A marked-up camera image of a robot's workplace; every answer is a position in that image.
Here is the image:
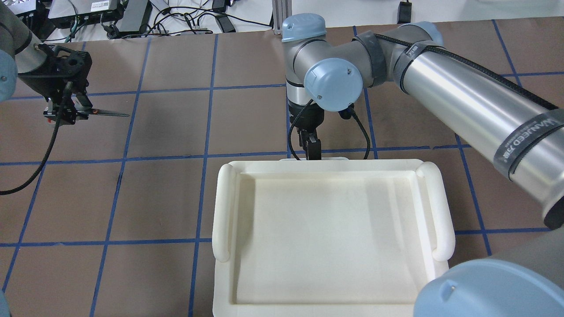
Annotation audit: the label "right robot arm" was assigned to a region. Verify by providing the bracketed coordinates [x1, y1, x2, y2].
[281, 13, 564, 317]

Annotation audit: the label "black power adapter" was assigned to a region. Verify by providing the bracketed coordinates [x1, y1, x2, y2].
[117, 0, 152, 35]

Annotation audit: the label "grey orange scissors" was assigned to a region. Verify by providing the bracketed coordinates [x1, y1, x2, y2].
[60, 108, 130, 125]

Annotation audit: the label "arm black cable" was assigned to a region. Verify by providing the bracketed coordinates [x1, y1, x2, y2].
[287, 100, 371, 161]
[0, 82, 74, 196]

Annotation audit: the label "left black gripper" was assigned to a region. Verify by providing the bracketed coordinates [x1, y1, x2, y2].
[19, 48, 93, 125]

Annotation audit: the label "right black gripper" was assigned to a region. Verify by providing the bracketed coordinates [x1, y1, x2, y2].
[288, 101, 325, 160]

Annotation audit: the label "small black adapter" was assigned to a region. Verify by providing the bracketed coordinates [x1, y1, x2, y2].
[397, 0, 412, 24]

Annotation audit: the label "cream plastic tray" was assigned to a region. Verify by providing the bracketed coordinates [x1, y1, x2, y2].
[212, 159, 455, 317]

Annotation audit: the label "aluminium frame post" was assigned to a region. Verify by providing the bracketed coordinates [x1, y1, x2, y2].
[272, 0, 292, 35]

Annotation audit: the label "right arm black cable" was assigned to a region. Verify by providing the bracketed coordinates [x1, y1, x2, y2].
[287, 100, 371, 161]

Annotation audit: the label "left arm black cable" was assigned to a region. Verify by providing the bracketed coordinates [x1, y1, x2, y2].
[0, 82, 74, 196]

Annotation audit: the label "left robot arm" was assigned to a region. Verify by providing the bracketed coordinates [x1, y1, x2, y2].
[0, 4, 99, 125]

